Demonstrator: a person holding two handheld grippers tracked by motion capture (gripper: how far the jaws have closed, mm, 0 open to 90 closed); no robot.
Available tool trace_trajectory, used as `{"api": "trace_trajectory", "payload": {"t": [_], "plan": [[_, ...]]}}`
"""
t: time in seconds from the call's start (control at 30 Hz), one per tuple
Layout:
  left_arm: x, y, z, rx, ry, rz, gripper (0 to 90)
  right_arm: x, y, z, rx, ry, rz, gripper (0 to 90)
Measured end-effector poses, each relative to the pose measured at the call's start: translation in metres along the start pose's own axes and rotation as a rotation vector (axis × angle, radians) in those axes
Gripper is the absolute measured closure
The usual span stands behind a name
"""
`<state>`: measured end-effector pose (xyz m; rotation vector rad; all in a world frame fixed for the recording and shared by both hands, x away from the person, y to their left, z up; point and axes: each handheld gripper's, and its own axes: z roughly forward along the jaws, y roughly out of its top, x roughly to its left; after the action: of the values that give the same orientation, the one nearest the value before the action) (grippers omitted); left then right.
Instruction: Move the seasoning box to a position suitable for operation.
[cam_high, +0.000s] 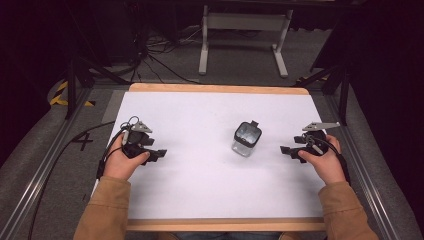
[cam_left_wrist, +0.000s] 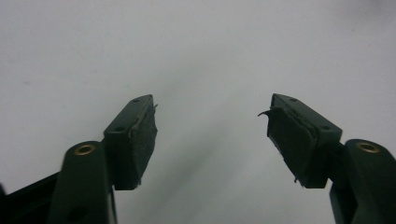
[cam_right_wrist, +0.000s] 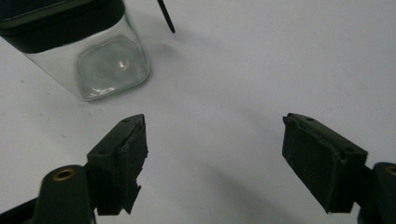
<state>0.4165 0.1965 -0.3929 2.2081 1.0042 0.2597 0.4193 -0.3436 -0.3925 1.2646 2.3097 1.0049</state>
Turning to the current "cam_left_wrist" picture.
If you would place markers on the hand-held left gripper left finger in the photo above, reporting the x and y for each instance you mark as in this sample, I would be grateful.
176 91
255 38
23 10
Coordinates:
130 146

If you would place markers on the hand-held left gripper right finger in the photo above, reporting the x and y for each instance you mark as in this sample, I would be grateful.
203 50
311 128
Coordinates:
306 146

